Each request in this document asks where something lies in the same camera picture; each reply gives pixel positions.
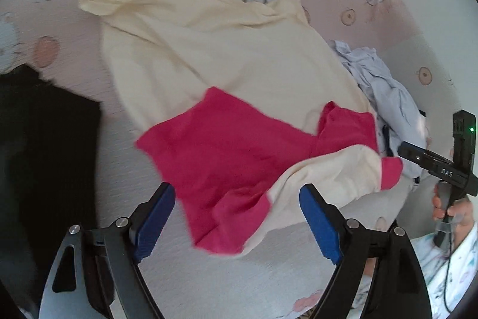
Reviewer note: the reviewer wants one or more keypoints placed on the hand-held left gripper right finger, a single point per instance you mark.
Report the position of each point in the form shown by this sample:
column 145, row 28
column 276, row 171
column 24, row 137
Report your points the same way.
column 321, row 225

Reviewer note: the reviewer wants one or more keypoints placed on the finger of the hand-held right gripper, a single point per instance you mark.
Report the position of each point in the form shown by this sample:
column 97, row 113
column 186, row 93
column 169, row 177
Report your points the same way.
column 414, row 154

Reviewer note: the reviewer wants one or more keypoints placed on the pink and cream shirt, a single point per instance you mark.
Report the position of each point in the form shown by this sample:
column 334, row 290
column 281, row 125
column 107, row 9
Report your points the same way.
column 224, row 72

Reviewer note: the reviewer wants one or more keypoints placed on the black cloth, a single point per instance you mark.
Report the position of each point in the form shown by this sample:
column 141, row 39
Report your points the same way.
column 44, row 154

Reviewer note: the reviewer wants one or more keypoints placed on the person's right forearm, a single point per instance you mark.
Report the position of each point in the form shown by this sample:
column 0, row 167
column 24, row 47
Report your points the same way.
column 463, row 266

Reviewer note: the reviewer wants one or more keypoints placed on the white shirt with navy trim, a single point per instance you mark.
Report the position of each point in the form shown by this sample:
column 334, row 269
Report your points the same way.
column 392, row 91

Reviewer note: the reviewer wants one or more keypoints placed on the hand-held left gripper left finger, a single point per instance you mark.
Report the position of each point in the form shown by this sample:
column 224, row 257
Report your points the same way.
column 155, row 225

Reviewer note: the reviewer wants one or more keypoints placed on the person's right hand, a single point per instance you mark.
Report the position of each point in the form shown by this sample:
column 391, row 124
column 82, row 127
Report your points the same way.
column 463, row 214

